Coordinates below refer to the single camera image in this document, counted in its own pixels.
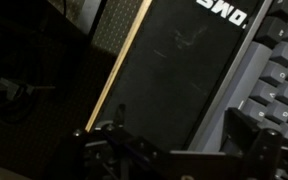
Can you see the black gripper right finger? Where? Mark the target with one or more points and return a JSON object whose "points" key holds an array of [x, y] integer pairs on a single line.
{"points": [[256, 144]]}

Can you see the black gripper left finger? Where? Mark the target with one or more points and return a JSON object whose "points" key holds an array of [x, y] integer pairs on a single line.
{"points": [[122, 141]]}

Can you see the grey mechanical keyboard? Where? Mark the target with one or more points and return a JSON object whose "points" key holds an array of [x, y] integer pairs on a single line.
{"points": [[247, 59]]}

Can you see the black desk mat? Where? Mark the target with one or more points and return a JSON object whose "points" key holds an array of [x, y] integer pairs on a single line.
{"points": [[175, 64]]}

